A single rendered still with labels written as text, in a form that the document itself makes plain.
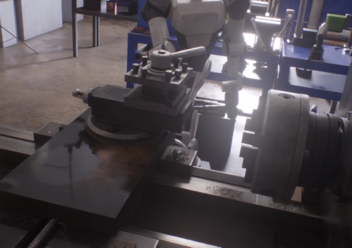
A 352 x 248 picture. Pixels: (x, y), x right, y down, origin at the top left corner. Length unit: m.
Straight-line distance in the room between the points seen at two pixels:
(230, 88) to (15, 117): 1.98
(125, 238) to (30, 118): 2.66
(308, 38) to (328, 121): 2.14
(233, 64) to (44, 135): 1.24
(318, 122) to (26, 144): 0.95
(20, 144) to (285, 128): 0.91
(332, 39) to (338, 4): 3.97
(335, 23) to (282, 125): 3.33
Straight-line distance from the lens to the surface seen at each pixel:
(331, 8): 8.01
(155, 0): 1.96
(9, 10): 5.59
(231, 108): 2.36
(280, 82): 2.70
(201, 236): 1.17
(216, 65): 2.86
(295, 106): 0.85
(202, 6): 1.95
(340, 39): 4.08
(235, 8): 2.03
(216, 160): 2.94
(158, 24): 1.91
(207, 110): 3.00
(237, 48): 2.16
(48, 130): 1.39
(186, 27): 1.97
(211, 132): 3.02
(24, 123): 3.42
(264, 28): 2.48
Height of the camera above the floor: 1.51
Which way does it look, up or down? 25 degrees down
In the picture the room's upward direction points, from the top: 6 degrees clockwise
